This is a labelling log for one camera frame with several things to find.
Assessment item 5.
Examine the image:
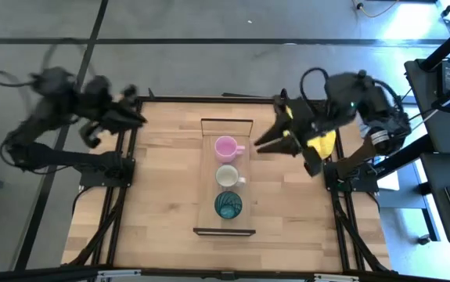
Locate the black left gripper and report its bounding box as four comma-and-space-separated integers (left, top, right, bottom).
91, 97, 149, 133

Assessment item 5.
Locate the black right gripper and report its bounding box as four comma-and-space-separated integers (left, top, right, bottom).
253, 89, 320, 156

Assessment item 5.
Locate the pink mug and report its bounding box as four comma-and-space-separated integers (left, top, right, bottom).
213, 135, 247, 165

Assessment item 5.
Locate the red white patterned mug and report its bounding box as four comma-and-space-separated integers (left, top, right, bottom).
214, 164, 247, 189

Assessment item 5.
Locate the teal faceted glass cup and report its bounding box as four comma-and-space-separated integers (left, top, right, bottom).
213, 190, 244, 220

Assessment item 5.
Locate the yellow soft object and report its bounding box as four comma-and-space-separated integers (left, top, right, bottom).
306, 129, 337, 160

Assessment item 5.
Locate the black overhead rig beam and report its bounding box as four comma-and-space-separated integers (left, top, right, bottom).
0, 265, 450, 282

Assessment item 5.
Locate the dark grey desk with keyboard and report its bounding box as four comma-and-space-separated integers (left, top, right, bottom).
419, 151, 450, 247

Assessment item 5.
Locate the black diagonal rig pole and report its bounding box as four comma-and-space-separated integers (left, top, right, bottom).
419, 14, 450, 73

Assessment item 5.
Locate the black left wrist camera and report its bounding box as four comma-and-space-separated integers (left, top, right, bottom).
78, 120, 103, 150

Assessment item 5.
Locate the yellow cable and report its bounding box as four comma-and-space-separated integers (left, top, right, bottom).
351, 0, 401, 20

